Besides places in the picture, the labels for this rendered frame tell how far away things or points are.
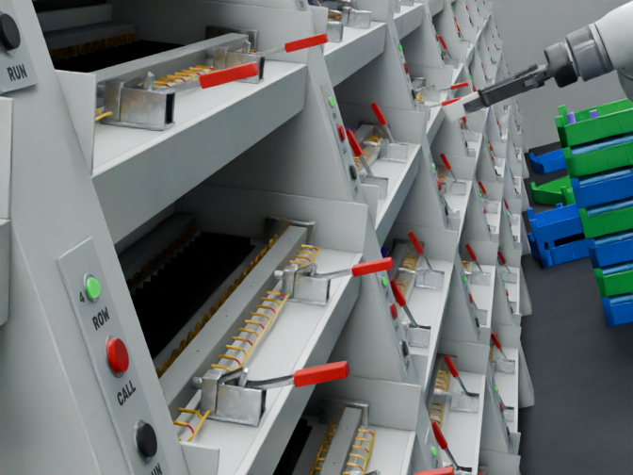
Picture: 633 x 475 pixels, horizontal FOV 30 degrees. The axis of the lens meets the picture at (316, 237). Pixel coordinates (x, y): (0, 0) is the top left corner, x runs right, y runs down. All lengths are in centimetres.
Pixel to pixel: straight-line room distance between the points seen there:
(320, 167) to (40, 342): 70
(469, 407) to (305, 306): 83
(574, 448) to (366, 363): 128
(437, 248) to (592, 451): 70
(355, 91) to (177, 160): 116
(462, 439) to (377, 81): 57
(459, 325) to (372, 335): 73
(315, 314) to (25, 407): 50
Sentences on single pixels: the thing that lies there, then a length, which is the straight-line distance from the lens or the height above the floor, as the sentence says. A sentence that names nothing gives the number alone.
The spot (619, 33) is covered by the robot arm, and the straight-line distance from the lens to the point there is 209.
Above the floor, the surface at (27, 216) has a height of 93.
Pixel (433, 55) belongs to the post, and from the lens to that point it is 256.
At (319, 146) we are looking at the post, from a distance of 118.
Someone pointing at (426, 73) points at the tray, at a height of 79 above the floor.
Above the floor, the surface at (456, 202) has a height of 54.
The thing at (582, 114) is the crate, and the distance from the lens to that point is 320.
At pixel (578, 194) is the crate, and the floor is 36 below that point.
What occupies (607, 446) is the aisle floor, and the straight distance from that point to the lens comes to 245.
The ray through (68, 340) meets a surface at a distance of 52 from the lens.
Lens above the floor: 97
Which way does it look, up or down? 10 degrees down
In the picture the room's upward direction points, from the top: 17 degrees counter-clockwise
